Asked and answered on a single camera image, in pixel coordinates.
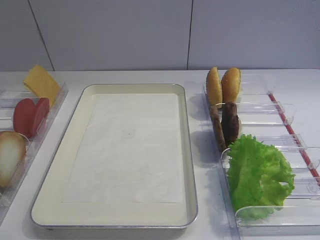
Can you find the white parchment paper sheet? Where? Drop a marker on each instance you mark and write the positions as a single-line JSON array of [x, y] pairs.
[[130, 152]]

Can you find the golden bun half left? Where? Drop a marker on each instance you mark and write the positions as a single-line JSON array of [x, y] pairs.
[[214, 88]]

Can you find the clear left ingredient rack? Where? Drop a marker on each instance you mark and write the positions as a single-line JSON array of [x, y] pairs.
[[9, 98]]

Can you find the golden bun half right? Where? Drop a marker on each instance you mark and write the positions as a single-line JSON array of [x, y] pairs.
[[230, 83]]

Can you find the red tomato slice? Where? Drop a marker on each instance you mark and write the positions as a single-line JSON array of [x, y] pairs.
[[39, 113], [23, 116]]

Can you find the golden bun half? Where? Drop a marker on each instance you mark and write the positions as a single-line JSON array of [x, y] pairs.
[[230, 83], [214, 88]]

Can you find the red tomato slice front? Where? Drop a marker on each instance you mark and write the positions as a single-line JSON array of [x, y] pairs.
[[23, 116]]

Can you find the green lettuce leaf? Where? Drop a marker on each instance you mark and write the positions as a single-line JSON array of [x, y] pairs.
[[259, 177]]

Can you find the red tomato slice rear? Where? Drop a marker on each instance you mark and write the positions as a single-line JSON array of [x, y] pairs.
[[39, 113]]

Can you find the yellow cheese slice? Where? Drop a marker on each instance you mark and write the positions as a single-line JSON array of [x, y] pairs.
[[42, 84]]

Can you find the brown meat patty left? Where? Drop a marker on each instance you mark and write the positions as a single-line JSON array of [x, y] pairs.
[[217, 127]]

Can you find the brown meat patty right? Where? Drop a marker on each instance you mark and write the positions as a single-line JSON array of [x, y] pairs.
[[230, 123]]

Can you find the cream metal baking tray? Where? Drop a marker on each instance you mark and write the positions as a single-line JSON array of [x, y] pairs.
[[49, 210]]

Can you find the clear right ingredient rack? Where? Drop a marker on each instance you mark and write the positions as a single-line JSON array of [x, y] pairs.
[[296, 92]]

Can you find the clear ingredient rack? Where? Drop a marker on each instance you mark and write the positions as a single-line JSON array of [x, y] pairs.
[[296, 92], [9, 98]]

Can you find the brown meat patty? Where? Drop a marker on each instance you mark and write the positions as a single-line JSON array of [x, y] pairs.
[[230, 123], [217, 127]]

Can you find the red rack rail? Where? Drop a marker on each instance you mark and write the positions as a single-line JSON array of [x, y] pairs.
[[298, 143]]

